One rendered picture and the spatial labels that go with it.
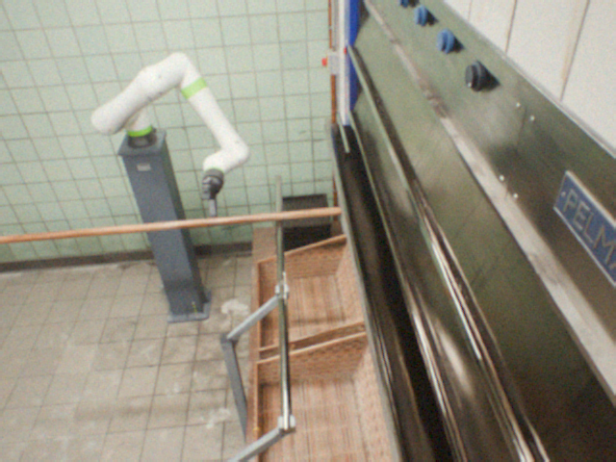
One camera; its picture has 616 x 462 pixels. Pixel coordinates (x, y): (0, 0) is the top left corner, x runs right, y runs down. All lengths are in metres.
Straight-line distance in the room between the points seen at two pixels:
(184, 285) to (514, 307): 2.51
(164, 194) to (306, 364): 1.19
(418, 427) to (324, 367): 1.04
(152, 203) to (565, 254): 2.32
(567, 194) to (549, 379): 0.23
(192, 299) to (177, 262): 0.32
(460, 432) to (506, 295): 0.34
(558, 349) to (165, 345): 2.70
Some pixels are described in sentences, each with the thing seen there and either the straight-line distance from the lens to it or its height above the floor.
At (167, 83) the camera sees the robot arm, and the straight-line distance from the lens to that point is 2.12.
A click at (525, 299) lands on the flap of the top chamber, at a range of 0.75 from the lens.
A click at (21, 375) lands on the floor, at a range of 3.40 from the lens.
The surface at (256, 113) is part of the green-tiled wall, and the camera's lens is 3.05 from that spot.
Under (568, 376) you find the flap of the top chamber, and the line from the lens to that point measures 0.68.
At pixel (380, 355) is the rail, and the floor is 1.44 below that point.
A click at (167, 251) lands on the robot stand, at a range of 2.91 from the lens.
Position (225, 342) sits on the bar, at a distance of 1.83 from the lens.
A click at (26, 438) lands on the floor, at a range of 3.11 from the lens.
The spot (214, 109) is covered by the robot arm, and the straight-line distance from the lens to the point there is 2.22.
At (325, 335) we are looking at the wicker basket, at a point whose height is 0.78.
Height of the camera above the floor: 2.33
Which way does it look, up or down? 38 degrees down
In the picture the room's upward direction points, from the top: 3 degrees counter-clockwise
